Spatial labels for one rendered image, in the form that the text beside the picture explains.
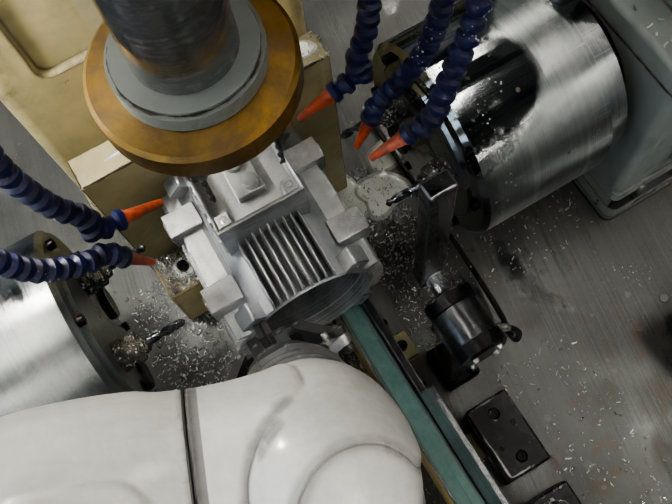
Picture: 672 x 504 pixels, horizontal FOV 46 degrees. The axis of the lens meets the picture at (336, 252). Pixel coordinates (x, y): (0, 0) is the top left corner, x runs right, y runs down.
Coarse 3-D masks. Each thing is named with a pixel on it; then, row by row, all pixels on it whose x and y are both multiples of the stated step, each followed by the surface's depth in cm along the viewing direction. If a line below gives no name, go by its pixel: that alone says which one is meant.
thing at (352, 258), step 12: (288, 132) 91; (168, 180) 89; (180, 180) 88; (168, 192) 89; (180, 192) 89; (348, 252) 84; (360, 252) 85; (348, 264) 84; (360, 264) 85; (360, 300) 96; (240, 312) 83; (252, 312) 83; (264, 312) 84; (240, 324) 84; (252, 324) 83
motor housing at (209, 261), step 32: (320, 192) 90; (288, 224) 85; (320, 224) 87; (192, 256) 88; (224, 256) 87; (256, 256) 83; (288, 256) 84; (320, 256) 84; (256, 288) 84; (288, 288) 83; (320, 288) 98; (352, 288) 96; (224, 320) 88; (288, 320) 97; (320, 320) 97
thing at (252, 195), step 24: (240, 168) 84; (264, 168) 85; (288, 168) 82; (192, 192) 85; (216, 192) 85; (240, 192) 83; (264, 192) 84; (288, 192) 81; (216, 216) 81; (240, 216) 84; (264, 216) 82; (288, 216) 85; (240, 240) 84
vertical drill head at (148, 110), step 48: (96, 0) 52; (144, 0) 50; (192, 0) 52; (240, 0) 64; (96, 48) 66; (144, 48) 55; (192, 48) 56; (240, 48) 62; (288, 48) 64; (96, 96) 64; (144, 96) 61; (192, 96) 61; (240, 96) 61; (288, 96) 63; (144, 144) 62; (192, 144) 62; (240, 144) 62
